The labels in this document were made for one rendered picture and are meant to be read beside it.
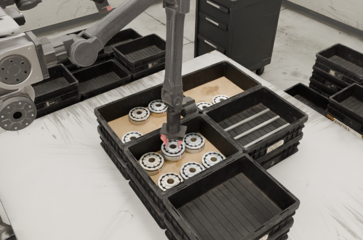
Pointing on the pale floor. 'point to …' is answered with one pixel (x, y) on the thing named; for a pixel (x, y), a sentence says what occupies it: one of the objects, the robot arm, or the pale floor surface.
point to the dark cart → (239, 20)
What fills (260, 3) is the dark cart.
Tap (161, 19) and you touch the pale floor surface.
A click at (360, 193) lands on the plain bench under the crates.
